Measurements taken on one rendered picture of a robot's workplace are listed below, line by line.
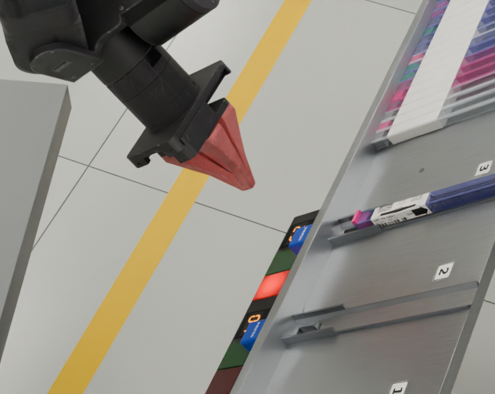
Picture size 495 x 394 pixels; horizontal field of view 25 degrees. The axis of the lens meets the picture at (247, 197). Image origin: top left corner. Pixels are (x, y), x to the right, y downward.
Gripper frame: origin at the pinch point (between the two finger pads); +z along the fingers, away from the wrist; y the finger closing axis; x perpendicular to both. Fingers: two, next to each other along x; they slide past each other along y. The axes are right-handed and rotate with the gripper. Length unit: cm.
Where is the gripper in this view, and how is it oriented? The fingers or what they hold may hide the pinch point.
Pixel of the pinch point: (243, 180)
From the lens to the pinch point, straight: 99.8
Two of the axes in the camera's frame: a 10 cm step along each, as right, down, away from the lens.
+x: -6.6, 2.2, 7.2
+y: 4.0, -7.1, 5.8
